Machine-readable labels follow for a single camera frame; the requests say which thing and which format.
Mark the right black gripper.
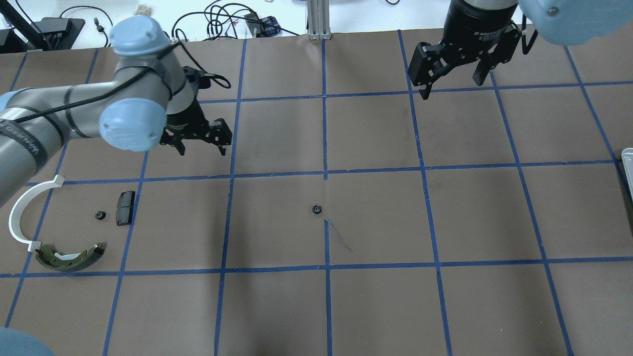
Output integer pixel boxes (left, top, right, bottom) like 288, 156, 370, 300
407, 0, 521, 100

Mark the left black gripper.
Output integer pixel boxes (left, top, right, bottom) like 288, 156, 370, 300
160, 101, 233, 156

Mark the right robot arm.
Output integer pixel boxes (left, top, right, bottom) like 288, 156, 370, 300
407, 0, 633, 99

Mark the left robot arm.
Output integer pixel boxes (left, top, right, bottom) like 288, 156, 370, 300
1, 16, 427, 215

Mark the silver metal tray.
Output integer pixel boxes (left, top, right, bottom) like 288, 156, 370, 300
620, 148, 633, 201

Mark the black brake pad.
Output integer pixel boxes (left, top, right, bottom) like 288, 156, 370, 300
116, 191, 136, 226

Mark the green brake shoe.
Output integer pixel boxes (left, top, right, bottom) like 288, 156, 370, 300
35, 243, 106, 273

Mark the white curved plastic part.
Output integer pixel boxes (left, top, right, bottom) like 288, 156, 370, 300
9, 175, 66, 251

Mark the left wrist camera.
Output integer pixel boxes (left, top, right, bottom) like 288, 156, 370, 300
182, 66, 212, 92

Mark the black cable bundle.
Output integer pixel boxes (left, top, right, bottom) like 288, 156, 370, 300
171, 1, 300, 41

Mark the aluminium frame post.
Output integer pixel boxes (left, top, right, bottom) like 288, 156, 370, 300
305, 0, 332, 41

